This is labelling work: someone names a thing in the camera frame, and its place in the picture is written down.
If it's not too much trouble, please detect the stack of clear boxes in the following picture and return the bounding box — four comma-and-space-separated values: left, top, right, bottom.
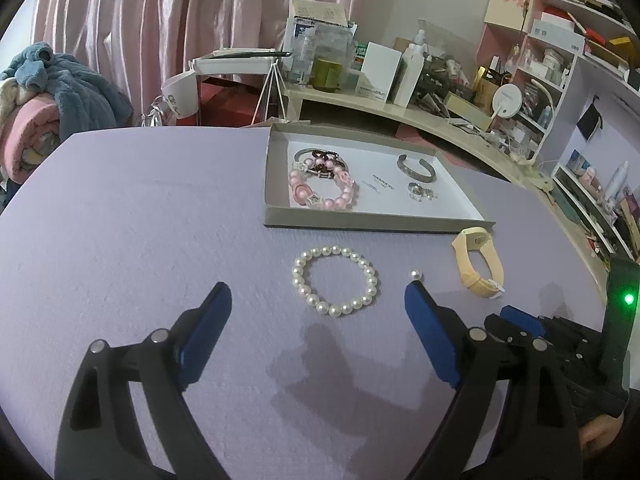
286, 0, 359, 86

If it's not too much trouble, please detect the cream folded blanket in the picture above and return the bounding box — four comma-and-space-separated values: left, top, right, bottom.
0, 82, 22, 112

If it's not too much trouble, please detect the white spray bottle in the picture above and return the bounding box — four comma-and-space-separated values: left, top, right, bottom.
604, 161, 630, 206

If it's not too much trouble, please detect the silver cuff bangle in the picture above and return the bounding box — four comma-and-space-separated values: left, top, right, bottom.
396, 154, 437, 183

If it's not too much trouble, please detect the shallow grey cardboard box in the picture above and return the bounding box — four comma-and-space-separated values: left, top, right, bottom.
263, 122, 497, 234

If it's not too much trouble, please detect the thin silver bangle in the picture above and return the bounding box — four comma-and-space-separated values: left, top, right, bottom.
294, 148, 351, 181

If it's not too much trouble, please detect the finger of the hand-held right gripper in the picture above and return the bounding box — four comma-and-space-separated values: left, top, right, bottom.
484, 313, 551, 356
500, 305, 548, 338

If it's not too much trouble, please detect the person's right hand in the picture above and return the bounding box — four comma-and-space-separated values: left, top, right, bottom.
581, 412, 624, 456

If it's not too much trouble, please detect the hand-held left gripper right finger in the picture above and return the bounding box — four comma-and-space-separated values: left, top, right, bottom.
404, 280, 586, 480

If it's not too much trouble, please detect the white carton box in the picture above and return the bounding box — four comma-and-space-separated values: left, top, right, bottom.
359, 42, 404, 104

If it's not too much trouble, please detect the purple felt table mat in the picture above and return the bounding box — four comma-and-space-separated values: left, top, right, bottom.
0, 122, 608, 480

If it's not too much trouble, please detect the pink and white shelf unit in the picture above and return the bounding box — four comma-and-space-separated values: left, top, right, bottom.
484, 0, 640, 267

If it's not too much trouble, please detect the white side stand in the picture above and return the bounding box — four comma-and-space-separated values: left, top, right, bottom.
188, 48, 294, 127

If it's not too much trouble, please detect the white mini tripod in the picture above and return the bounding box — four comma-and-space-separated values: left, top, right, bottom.
252, 61, 291, 124

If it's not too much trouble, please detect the white pearl bracelet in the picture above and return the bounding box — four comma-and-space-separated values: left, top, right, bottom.
291, 245, 379, 317

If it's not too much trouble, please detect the pink bead bracelet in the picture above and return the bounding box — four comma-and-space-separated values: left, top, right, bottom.
288, 156, 359, 212

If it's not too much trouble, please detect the white cup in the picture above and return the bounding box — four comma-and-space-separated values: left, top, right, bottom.
160, 70, 197, 119

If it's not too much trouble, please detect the white pump bottle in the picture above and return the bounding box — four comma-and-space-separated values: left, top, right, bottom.
392, 43, 426, 109

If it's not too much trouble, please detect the round white mirror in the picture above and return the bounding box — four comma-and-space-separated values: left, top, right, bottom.
492, 84, 526, 121

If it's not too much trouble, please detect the yellow watch band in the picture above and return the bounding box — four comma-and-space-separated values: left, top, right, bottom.
451, 227, 506, 299

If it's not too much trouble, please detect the pink curtain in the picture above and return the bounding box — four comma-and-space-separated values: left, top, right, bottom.
30, 0, 416, 128

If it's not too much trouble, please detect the pink folded blanket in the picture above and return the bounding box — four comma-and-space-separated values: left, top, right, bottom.
7, 97, 64, 184

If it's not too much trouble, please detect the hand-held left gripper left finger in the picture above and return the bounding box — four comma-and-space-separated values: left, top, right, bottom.
55, 281, 233, 480

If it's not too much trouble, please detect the blue fleece blanket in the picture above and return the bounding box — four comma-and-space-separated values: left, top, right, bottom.
0, 44, 134, 132

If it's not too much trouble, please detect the green jar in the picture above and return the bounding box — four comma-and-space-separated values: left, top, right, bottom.
312, 57, 344, 92

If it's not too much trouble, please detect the black pouch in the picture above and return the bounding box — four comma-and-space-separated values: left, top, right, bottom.
576, 95, 604, 141

